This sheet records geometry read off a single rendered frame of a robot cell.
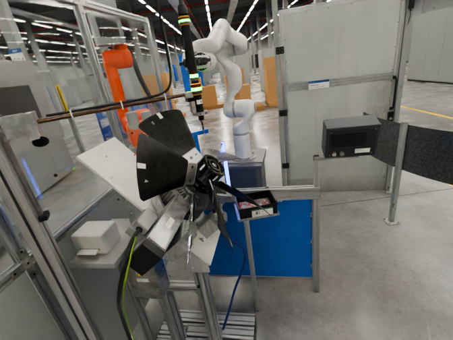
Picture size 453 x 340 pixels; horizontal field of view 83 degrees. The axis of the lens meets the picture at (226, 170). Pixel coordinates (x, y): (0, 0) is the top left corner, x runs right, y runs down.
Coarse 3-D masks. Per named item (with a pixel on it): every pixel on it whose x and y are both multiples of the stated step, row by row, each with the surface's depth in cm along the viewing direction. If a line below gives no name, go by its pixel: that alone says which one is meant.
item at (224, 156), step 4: (204, 148) 141; (208, 148) 142; (204, 152) 136; (208, 152) 136; (212, 152) 137; (216, 152) 137; (220, 152) 138; (224, 152) 140; (216, 156) 130; (220, 156) 130; (224, 156) 132; (228, 156) 134; (232, 156) 137; (220, 160) 124; (224, 160) 124; (228, 160) 126
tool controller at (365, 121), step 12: (324, 120) 138; (336, 120) 136; (348, 120) 134; (360, 120) 132; (372, 120) 130; (324, 132) 138; (336, 132) 132; (348, 132) 131; (360, 132) 130; (372, 132) 129; (324, 144) 140; (336, 144) 136; (348, 144) 135; (360, 144) 134; (372, 144) 134; (324, 156) 142; (336, 156) 141; (348, 156) 140
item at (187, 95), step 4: (184, 92) 105; (188, 92) 103; (184, 96) 105; (188, 96) 103; (192, 96) 104; (188, 100) 103; (192, 100) 104; (192, 104) 105; (192, 108) 106; (192, 112) 106; (196, 112) 107; (200, 112) 107; (204, 112) 106
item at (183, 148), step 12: (144, 120) 110; (156, 120) 112; (168, 120) 114; (180, 120) 117; (144, 132) 109; (156, 132) 110; (168, 132) 112; (180, 132) 113; (168, 144) 110; (180, 144) 111; (192, 144) 113
